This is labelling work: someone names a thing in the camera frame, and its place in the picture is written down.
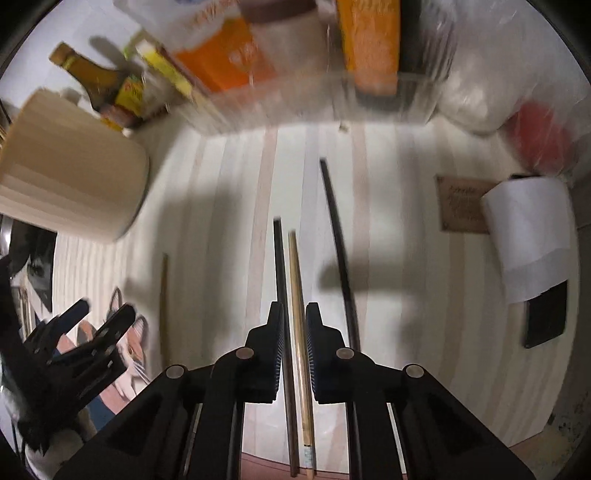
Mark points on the striped cat print tablecloth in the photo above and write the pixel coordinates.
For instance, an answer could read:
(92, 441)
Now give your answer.
(415, 300)

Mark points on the beige round utensil holder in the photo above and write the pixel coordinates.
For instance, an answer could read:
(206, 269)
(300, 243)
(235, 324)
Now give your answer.
(69, 166)

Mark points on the brown card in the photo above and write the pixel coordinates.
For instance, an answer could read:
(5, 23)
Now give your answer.
(461, 203)

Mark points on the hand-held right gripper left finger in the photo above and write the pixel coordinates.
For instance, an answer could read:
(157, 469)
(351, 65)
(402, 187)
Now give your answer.
(277, 350)

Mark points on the white and orange bag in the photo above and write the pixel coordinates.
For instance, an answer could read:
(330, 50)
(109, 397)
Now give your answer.
(217, 50)

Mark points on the red tomato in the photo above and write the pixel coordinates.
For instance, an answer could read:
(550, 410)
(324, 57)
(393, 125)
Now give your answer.
(542, 136)

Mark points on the oil bottle with brown cap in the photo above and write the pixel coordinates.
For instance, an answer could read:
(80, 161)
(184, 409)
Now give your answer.
(92, 74)

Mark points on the dark chopstick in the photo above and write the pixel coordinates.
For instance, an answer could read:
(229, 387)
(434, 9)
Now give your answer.
(278, 258)
(334, 230)

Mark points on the white paper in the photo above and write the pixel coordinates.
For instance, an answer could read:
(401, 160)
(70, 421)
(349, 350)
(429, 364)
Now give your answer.
(526, 230)

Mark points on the beige jar with brown lid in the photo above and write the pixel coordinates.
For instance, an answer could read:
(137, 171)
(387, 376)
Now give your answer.
(288, 41)

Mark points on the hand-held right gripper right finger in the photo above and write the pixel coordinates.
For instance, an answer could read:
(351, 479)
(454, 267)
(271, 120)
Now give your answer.
(311, 350)

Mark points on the yellow box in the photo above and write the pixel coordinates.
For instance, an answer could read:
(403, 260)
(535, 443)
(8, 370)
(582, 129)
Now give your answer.
(166, 69)

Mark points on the black phone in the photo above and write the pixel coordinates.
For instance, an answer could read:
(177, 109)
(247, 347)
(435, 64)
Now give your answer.
(545, 316)

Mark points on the dark sauce bottle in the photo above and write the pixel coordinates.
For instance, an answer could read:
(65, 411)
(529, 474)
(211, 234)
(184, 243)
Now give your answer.
(369, 46)

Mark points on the small white bag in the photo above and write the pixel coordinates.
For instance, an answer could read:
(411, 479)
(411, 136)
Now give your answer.
(471, 106)

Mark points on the clear organizer tray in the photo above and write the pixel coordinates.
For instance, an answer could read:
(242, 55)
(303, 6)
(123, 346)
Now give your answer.
(300, 106)

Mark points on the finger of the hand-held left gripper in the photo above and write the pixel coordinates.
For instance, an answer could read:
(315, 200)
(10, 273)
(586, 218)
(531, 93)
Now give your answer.
(74, 311)
(113, 330)

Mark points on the clear plastic bag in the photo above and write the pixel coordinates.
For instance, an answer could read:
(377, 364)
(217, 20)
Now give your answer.
(545, 83)

